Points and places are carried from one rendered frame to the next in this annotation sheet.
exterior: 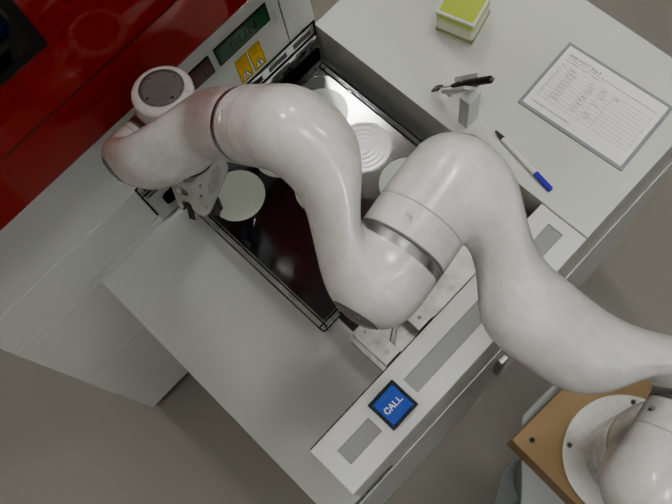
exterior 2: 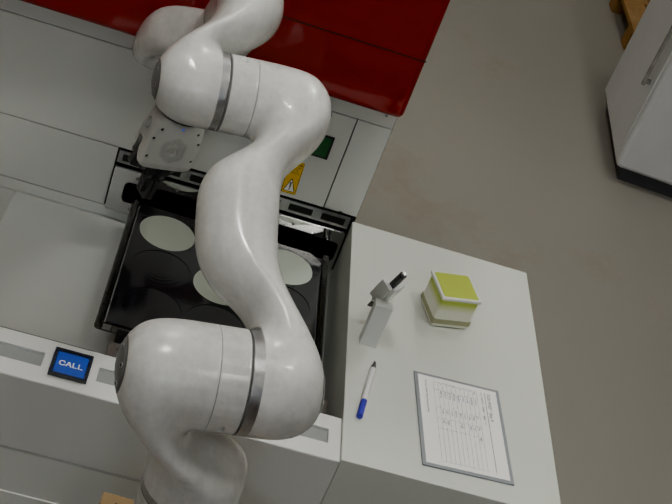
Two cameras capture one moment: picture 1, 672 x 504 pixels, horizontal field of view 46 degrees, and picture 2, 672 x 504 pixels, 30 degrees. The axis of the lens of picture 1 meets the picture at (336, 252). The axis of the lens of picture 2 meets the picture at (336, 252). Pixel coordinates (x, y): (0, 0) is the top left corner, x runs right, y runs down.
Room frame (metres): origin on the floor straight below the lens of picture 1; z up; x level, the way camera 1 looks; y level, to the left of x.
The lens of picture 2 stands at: (-1.02, -0.67, 2.21)
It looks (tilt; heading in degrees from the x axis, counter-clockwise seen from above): 34 degrees down; 17
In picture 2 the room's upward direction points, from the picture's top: 22 degrees clockwise
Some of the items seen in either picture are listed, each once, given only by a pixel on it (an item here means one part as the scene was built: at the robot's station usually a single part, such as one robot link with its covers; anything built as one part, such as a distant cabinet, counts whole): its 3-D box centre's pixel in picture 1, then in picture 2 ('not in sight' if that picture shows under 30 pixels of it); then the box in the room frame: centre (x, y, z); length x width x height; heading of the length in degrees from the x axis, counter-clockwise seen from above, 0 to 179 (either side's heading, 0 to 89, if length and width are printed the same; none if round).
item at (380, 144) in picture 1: (322, 188); (221, 287); (0.58, -0.01, 0.90); 0.34 x 0.34 x 0.01; 27
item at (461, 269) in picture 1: (439, 281); not in sight; (0.35, -0.15, 0.87); 0.36 x 0.08 x 0.03; 117
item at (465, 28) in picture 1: (463, 13); (449, 300); (0.76, -0.35, 1.00); 0.07 x 0.07 x 0.07; 42
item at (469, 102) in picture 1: (462, 94); (380, 305); (0.60, -0.28, 1.03); 0.06 x 0.04 x 0.13; 27
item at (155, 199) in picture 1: (237, 126); (225, 218); (0.76, 0.09, 0.89); 0.44 x 0.02 x 0.10; 117
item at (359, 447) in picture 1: (449, 351); (149, 424); (0.23, -0.12, 0.89); 0.55 x 0.09 x 0.14; 117
